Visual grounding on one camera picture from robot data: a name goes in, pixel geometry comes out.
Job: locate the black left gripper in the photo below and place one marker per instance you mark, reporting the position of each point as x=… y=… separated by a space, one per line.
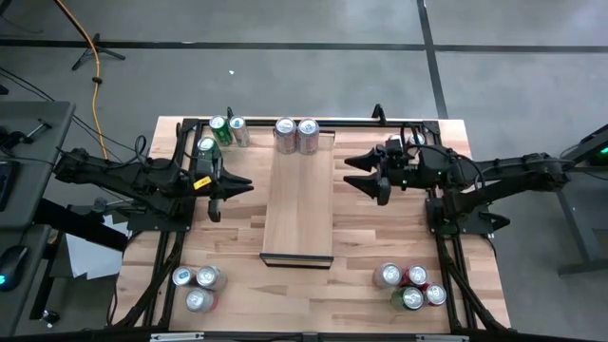
x=211 y=190

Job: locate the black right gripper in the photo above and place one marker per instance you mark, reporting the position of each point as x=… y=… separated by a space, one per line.
x=408 y=171

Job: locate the green Sprite can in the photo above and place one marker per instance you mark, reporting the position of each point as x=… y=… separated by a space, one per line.
x=219 y=129
x=206 y=144
x=408 y=298

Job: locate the silver Diet Coke can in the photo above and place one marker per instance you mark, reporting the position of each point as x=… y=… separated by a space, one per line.
x=285 y=135
x=209 y=277
x=308 y=136

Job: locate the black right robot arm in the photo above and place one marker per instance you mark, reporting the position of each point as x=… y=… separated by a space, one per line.
x=503 y=173

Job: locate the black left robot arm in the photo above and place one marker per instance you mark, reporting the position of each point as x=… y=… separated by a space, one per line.
x=119 y=178

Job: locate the white and red soda can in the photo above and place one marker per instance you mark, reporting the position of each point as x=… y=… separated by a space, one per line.
x=388 y=274

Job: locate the grey clamp knob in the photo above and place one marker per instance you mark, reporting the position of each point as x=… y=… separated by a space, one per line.
x=99 y=205

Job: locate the black desk beam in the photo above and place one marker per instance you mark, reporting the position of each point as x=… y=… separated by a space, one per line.
x=81 y=223

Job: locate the white paper sheet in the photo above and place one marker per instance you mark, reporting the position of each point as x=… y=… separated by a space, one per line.
x=90 y=259

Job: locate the black tripod base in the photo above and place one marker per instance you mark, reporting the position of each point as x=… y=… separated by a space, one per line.
x=96 y=47

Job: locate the grey desk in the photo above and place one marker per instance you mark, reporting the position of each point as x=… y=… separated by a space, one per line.
x=43 y=142
x=33 y=285

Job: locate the black and silver hand tool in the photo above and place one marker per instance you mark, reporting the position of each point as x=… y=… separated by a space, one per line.
x=40 y=127

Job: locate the black caster wheel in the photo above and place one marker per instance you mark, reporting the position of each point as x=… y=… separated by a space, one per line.
x=50 y=317

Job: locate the black keyboard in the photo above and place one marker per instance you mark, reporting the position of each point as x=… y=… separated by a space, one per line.
x=5 y=183

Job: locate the black device with green light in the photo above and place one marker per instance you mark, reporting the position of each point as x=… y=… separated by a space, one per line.
x=599 y=154

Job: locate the black computer mouse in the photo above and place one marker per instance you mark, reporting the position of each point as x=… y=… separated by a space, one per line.
x=12 y=266

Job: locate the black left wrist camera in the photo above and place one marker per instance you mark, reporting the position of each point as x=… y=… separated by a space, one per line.
x=209 y=165

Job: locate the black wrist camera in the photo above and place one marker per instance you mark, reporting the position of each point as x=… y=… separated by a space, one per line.
x=394 y=148
x=209 y=165

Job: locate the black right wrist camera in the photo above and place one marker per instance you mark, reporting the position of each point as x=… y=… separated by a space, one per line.
x=394 y=148

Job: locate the black aluminium table frame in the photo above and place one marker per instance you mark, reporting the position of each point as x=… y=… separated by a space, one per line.
x=349 y=122

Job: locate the small black frame post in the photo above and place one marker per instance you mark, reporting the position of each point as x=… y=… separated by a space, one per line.
x=378 y=112
x=229 y=113

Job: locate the wooden shelf with black frame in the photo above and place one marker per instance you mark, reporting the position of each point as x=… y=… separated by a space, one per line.
x=299 y=228

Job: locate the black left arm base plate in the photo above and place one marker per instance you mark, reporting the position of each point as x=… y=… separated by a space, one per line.
x=142 y=221

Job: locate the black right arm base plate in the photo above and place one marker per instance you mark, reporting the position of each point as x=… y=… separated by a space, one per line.
x=475 y=223

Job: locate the silver metal bracket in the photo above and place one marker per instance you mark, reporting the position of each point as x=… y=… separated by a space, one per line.
x=442 y=338
x=176 y=336

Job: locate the black desk frame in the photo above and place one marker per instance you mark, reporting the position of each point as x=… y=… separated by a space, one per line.
x=577 y=223

